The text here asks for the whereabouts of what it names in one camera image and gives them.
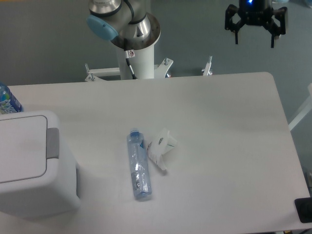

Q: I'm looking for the white frame at right edge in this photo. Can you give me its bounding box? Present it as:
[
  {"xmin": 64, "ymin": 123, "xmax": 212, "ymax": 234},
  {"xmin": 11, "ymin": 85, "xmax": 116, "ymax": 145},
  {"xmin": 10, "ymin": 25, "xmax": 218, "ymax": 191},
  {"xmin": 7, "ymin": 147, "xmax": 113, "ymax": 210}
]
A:
[{"xmin": 288, "ymin": 83, "xmax": 312, "ymax": 131}]

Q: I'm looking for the empty clear plastic bottle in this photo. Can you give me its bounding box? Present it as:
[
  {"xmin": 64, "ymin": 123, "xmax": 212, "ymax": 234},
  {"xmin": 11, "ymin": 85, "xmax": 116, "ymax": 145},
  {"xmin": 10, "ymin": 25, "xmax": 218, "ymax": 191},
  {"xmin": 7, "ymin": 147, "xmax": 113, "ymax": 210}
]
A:
[{"xmin": 127, "ymin": 128, "xmax": 152, "ymax": 201}]

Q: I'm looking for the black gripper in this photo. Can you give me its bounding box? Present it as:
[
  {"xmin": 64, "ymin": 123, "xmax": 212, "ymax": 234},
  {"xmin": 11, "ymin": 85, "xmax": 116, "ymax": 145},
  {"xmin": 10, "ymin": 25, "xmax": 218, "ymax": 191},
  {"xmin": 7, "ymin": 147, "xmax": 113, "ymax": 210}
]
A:
[{"xmin": 224, "ymin": 0, "xmax": 288, "ymax": 48}]

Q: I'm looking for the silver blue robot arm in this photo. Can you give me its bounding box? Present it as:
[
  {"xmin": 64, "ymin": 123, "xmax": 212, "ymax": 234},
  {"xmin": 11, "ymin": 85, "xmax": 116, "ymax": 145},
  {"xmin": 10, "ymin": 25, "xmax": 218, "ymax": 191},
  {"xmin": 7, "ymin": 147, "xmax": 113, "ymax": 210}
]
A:
[{"xmin": 86, "ymin": 0, "xmax": 288, "ymax": 51}]

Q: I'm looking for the white trash can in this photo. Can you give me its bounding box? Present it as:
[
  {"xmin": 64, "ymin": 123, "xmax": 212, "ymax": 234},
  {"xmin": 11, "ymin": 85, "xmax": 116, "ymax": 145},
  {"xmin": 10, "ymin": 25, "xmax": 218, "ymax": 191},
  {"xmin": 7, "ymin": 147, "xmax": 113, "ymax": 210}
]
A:
[{"xmin": 0, "ymin": 111, "xmax": 80, "ymax": 218}]

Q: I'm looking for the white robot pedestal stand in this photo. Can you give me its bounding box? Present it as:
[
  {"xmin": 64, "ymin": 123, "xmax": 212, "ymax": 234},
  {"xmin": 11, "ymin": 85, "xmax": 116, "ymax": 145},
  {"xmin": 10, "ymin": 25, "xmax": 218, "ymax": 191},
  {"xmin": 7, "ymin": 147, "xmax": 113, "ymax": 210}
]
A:
[{"xmin": 85, "ymin": 43, "xmax": 174, "ymax": 82}]

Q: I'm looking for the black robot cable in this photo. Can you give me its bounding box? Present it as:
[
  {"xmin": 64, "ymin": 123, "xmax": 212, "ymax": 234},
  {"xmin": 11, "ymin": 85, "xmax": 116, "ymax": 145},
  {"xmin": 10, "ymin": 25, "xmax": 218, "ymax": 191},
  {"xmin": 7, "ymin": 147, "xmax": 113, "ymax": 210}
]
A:
[{"xmin": 123, "ymin": 39, "xmax": 138, "ymax": 80}]

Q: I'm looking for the blue labelled water bottle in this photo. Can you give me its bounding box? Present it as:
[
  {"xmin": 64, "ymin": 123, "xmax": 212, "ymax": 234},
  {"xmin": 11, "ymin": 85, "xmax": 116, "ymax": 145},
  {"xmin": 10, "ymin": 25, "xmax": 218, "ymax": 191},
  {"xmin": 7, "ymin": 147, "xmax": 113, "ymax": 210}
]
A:
[{"xmin": 0, "ymin": 82, "xmax": 24, "ymax": 114}]

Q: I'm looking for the crumpled white paper cup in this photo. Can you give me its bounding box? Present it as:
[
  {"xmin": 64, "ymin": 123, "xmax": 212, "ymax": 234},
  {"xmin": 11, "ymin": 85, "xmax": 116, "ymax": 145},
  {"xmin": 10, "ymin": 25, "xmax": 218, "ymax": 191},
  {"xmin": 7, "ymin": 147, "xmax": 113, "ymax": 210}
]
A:
[{"xmin": 147, "ymin": 128, "xmax": 177, "ymax": 171}]

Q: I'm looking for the black device at table edge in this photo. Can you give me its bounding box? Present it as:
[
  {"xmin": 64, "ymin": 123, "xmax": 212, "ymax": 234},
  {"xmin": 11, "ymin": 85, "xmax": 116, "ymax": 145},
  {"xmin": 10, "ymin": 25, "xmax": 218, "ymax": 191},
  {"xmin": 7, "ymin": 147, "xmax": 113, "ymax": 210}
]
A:
[{"xmin": 294, "ymin": 197, "xmax": 312, "ymax": 223}]

